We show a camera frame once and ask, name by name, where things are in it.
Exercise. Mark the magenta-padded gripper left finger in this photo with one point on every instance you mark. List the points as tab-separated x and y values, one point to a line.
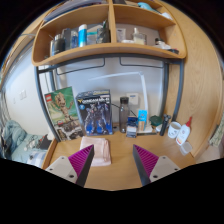
61	165

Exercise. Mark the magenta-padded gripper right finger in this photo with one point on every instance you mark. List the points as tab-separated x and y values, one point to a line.
163	166

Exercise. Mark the pink towel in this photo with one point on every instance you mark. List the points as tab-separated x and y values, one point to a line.
98	148

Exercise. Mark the blue white checked blanket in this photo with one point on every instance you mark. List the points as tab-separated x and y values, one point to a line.
37	158

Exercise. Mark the black laptop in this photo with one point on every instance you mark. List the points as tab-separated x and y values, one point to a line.
45	144

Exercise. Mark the small clear plastic container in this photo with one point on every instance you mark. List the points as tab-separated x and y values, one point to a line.
186	148

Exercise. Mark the white bottle with red cap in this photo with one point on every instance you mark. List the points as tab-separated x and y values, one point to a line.
183	135

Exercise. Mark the white mug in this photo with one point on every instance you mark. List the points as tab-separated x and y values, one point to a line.
173	130

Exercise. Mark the black electric shaver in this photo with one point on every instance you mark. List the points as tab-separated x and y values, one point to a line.
164	125

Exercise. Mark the bed with light blue sheet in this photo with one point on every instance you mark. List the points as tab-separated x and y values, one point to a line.
23	146

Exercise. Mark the dark green jar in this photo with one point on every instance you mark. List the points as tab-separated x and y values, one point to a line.
155	120

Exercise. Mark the dark blue small box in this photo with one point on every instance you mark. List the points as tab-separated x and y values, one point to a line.
132	128

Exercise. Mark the green tree figure toy box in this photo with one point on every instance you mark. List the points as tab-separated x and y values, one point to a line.
61	113

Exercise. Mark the small light blue box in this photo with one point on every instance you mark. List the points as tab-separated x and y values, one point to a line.
142	118

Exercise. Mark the blue duvet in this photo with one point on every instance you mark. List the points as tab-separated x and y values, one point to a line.
13	133

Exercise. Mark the blue robot model kit box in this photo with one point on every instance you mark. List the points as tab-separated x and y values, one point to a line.
95	113

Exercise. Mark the green checked hanging cloth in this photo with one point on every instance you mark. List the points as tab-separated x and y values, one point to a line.
218	133

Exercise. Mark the clear bottle with black cap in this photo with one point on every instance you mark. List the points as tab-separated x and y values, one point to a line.
123	113

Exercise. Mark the wooden shelf unit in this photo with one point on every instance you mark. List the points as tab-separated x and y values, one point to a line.
110	50

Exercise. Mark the white wall switch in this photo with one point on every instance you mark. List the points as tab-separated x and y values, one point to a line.
22	94

